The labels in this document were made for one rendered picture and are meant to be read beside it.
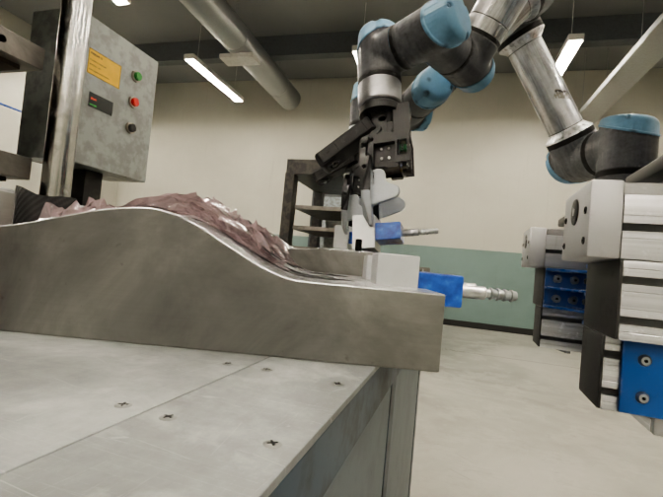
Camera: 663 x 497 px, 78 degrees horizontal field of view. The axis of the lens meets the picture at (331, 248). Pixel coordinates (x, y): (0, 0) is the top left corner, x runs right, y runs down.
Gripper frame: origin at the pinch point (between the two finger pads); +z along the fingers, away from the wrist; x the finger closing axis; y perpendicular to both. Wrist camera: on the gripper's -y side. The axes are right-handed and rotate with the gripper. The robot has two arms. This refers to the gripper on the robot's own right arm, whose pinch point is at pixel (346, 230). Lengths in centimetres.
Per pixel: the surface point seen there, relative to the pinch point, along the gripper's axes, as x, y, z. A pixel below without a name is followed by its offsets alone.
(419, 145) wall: 625, -58, -208
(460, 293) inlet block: -57, 27, 10
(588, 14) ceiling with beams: 481, 155, -334
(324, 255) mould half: -36.1, 7.1, 7.1
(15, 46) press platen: -34, -66, -31
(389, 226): -31.0, 15.5, 1.6
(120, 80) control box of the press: -1, -73, -40
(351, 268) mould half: -36.1, 11.5, 8.6
